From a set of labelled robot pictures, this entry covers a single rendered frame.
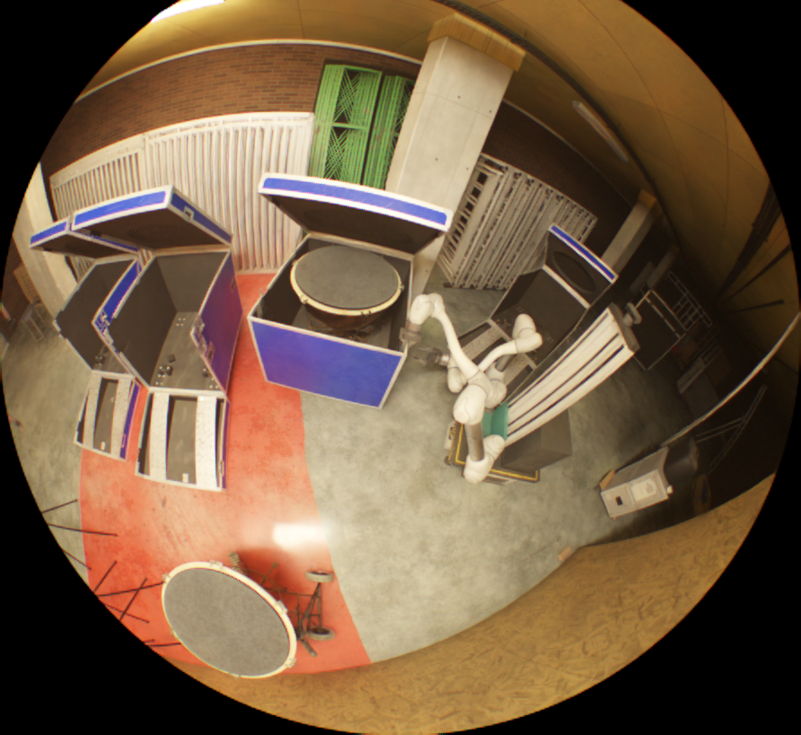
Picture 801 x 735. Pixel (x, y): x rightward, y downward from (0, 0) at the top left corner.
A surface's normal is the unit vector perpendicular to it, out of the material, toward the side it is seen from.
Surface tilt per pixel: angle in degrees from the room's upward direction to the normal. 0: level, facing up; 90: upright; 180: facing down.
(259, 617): 0
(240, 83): 90
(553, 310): 90
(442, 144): 90
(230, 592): 0
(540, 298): 90
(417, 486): 0
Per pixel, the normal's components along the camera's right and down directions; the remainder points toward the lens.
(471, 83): 0.28, 0.76
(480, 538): 0.26, -0.65
